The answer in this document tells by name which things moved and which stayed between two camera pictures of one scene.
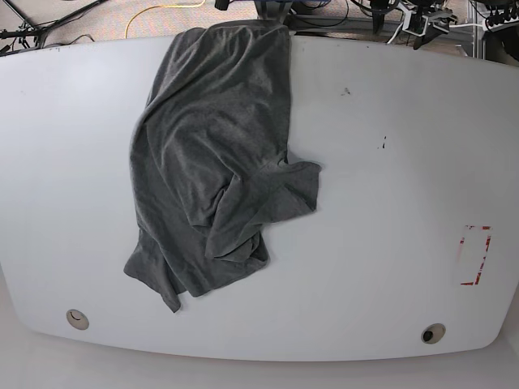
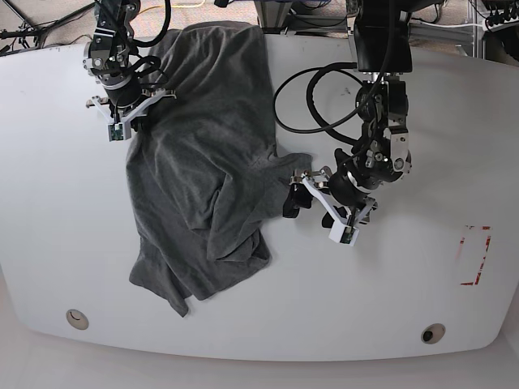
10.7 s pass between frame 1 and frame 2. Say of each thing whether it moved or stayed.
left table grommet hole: stayed
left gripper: moved
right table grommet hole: stayed
